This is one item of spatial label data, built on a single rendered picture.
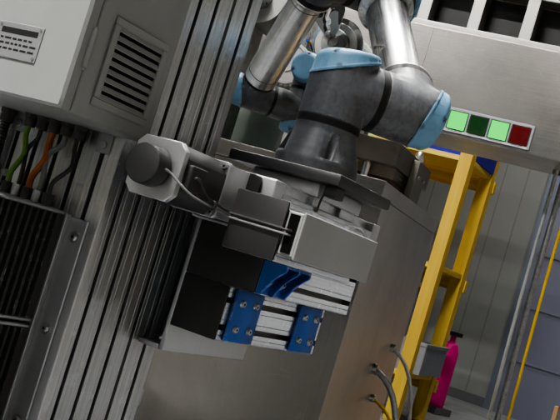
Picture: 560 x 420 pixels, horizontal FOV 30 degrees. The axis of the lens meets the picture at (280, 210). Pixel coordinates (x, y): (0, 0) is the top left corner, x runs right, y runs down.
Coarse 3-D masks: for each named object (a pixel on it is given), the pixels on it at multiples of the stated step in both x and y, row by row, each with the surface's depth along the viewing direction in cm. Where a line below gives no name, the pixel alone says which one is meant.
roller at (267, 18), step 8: (272, 0) 286; (280, 0) 285; (264, 8) 286; (272, 8) 286; (280, 8) 285; (264, 16) 286; (272, 16) 285; (256, 24) 290; (264, 24) 288; (272, 24) 289; (264, 32) 297
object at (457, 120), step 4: (452, 112) 297; (456, 112) 297; (460, 112) 297; (452, 116) 297; (456, 116) 297; (460, 116) 296; (464, 116) 296; (448, 120) 297; (452, 120) 297; (456, 120) 297; (460, 120) 296; (464, 120) 296; (448, 124) 297; (452, 124) 297; (456, 124) 296; (460, 124) 296; (464, 124) 296; (456, 128) 296; (460, 128) 296
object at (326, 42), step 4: (340, 32) 275; (344, 32) 275; (324, 36) 277; (336, 36) 276; (340, 36) 275; (344, 36) 275; (324, 40) 276; (328, 40) 276; (332, 40) 276; (336, 40) 275; (340, 40) 275; (344, 40) 275; (348, 40) 275; (324, 44) 276; (328, 44) 276; (332, 44) 275; (336, 44) 275; (340, 44) 275; (344, 44) 274; (348, 44) 275
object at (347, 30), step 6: (342, 24) 277; (342, 30) 276; (348, 30) 276; (318, 36) 278; (348, 36) 276; (354, 36) 275; (318, 42) 278; (354, 42) 275; (318, 48) 278; (354, 48) 275
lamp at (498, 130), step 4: (492, 120) 293; (492, 124) 293; (496, 124) 293; (500, 124) 292; (504, 124) 292; (508, 124) 292; (492, 128) 293; (496, 128) 293; (500, 128) 292; (504, 128) 292; (488, 132) 293; (492, 132) 293; (496, 132) 292; (500, 132) 292; (504, 132) 292; (488, 136) 293; (492, 136) 293; (496, 136) 292; (500, 136) 292; (504, 136) 292; (504, 140) 291
